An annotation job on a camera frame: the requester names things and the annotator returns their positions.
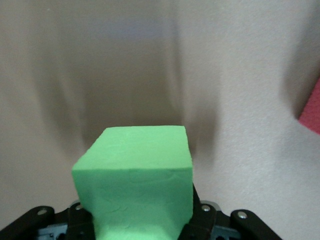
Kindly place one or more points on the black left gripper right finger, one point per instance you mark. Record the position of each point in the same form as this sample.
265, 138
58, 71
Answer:
202, 220

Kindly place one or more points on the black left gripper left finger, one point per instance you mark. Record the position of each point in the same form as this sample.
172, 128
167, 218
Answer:
80, 222

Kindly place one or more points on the green foam cube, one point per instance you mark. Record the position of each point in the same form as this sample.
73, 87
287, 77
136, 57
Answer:
135, 180

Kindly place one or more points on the red foam cube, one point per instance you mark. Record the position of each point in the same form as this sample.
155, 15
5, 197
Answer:
312, 112

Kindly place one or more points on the brown table mat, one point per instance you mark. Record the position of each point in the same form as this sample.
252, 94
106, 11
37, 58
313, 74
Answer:
150, 62

